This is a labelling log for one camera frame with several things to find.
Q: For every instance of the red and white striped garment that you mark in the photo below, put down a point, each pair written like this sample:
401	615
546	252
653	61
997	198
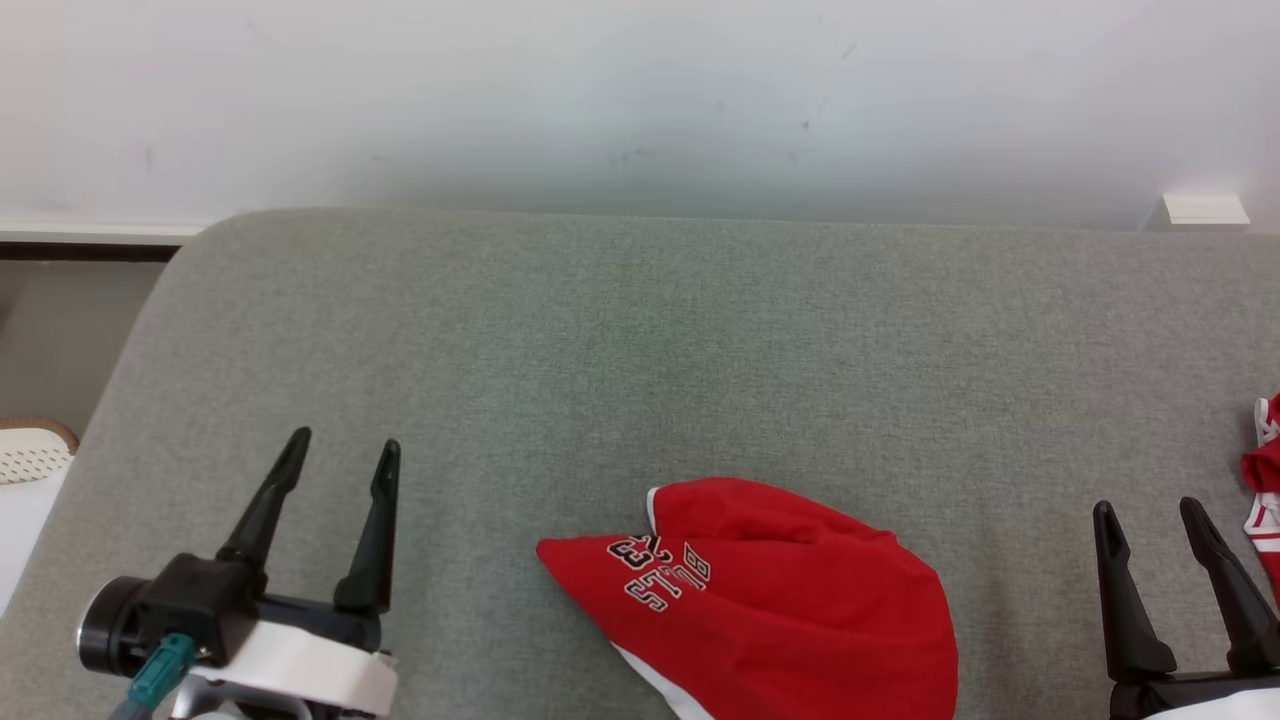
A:
1265	470

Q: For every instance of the white wall box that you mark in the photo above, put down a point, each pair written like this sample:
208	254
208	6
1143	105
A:
1205	209

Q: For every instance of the white perforated laundry basket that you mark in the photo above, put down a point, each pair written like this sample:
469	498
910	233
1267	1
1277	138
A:
25	500

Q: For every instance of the dark baseboard strip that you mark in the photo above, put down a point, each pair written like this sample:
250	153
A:
80	252

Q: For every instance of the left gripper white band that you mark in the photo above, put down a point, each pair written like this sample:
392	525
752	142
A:
310	670

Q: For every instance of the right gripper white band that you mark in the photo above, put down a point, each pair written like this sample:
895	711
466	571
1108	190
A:
1200	700

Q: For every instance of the red garment with white trim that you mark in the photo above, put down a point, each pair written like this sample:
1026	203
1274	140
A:
800	610

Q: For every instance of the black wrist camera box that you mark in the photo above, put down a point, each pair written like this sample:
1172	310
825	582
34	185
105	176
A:
170	615

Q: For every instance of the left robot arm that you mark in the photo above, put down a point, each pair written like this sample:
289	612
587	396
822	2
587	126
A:
250	708

